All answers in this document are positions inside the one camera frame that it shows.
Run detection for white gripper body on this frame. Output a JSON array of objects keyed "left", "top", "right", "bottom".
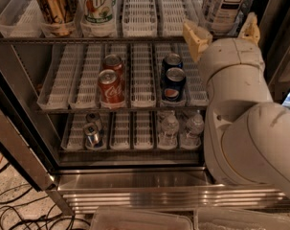
[{"left": 197, "top": 38, "right": 265, "bottom": 84}]

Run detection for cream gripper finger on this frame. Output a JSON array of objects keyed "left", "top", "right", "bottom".
[
  {"left": 183, "top": 19, "right": 212, "bottom": 62},
  {"left": 238, "top": 12, "right": 260, "bottom": 45}
]

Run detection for tea bottle with white label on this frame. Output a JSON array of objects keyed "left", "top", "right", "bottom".
[{"left": 202, "top": 0, "right": 243, "bottom": 35}]

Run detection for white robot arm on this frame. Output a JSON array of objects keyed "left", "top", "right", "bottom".
[{"left": 183, "top": 12, "right": 290, "bottom": 199}]

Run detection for right clear water bottle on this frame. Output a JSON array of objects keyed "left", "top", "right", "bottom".
[{"left": 180, "top": 112, "right": 204, "bottom": 150}]

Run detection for clear water bottle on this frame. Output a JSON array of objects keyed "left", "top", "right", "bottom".
[
  {"left": 180, "top": 112, "right": 204, "bottom": 150},
  {"left": 158, "top": 115, "right": 179, "bottom": 150}
]

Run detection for left clear water bottle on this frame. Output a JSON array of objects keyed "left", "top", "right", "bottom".
[{"left": 158, "top": 115, "right": 179, "bottom": 150}]

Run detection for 7up bottle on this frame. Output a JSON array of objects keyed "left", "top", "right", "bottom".
[{"left": 80, "top": 0, "right": 115, "bottom": 37}]

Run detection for steel fridge cabinet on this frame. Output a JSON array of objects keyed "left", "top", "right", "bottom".
[{"left": 0, "top": 0, "right": 290, "bottom": 215}]

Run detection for left fridge door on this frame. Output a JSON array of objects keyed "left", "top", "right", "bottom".
[{"left": 0, "top": 57, "right": 60, "bottom": 191}]

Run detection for rear blue pepsi can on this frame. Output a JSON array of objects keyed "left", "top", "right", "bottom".
[{"left": 161, "top": 53, "right": 183, "bottom": 75}]

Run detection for blue pepsi can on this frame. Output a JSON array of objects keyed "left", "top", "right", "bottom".
[
  {"left": 162, "top": 67, "right": 186, "bottom": 102},
  {"left": 161, "top": 53, "right": 183, "bottom": 75}
]

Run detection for front blue pepsi can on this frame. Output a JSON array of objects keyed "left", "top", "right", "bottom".
[{"left": 162, "top": 67, "right": 186, "bottom": 102}]

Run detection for rear red cola can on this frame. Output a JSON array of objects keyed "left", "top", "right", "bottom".
[{"left": 102, "top": 54, "right": 124, "bottom": 80}]

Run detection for red cola can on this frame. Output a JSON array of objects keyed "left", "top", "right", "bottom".
[
  {"left": 102, "top": 54, "right": 124, "bottom": 80},
  {"left": 98, "top": 69, "right": 124, "bottom": 104}
]

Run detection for front red cola can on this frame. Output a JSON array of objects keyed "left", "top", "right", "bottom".
[{"left": 98, "top": 69, "right": 124, "bottom": 104}]

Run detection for rear silver blue can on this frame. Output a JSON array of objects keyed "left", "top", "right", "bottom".
[{"left": 86, "top": 112, "right": 102, "bottom": 131}]

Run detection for silver blue can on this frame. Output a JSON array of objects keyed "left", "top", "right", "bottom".
[
  {"left": 86, "top": 112, "right": 102, "bottom": 131},
  {"left": 83, "top": 123, "right": 103, "bottom": 150}
]

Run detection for front silver blue can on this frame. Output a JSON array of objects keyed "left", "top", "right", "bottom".
[{"left": 83, "top": 123, "right": 103, "bottom": 150}]

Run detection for gold drink can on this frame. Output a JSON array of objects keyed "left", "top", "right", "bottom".
[{"left": 36, "top": 0, "right": 78, "bottom": 36}]

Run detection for right clear plastic bin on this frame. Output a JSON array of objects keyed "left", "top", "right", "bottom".
[{"left": 194, "top": 207, "right": 290, "bottom": 230}]

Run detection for clear plastic bin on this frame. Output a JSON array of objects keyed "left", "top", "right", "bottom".
[
  {"left": 194, "top": 207, "right": 290, "bottom": 230},
  {"left": 89, "top": 206, "right": 193, "bottom": 230}
]

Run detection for left clear plastic bin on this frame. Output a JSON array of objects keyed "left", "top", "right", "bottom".
[{"left": 89, "top": 206, "right": 193, "bottom": 230}]

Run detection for black floor cables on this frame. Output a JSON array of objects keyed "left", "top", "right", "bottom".
[{"left": 0, "top": 161, "right": 91, "bottom": 230}]

